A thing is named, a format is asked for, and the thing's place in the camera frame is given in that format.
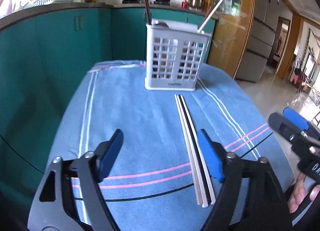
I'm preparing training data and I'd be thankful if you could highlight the stainless steel pot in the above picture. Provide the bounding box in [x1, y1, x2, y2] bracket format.
[188, 0, 204, 9]

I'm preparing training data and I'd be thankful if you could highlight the black chopstick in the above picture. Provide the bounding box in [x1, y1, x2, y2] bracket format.
[177, 95, 211, 208]

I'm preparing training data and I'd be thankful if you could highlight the red bottle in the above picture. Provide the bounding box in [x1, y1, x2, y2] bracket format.
[181, 0, 188, 9]

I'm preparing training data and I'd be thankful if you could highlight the white plastic utensil basket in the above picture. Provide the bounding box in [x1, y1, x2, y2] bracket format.
[145, 19, 212, 91]

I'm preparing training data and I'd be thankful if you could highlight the wooden glass sliding door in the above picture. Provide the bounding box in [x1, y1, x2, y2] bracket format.
[206, 0, 255, 78]

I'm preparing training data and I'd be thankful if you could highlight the silver refrigerator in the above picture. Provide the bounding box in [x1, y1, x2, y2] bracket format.
[235, 0, 280, 83]

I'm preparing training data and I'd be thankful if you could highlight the blue striped towel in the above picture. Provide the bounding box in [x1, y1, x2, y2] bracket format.
[49, 61, 294, 230]

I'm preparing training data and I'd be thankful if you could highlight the pink-white chopstick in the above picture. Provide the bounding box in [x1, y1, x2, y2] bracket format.
[197, 0, 223, 33]

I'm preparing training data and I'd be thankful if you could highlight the person's right hand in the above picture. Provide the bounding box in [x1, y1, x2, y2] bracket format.
[286, 172, 308, 214]

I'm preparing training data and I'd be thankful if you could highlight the white chopstick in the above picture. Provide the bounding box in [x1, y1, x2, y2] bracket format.
[182, 97, 216, 204]
[174, 95, 203, 206]

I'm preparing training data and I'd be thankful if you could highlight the dark red chopstick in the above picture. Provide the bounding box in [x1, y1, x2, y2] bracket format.
[144, 0, 151, 25]

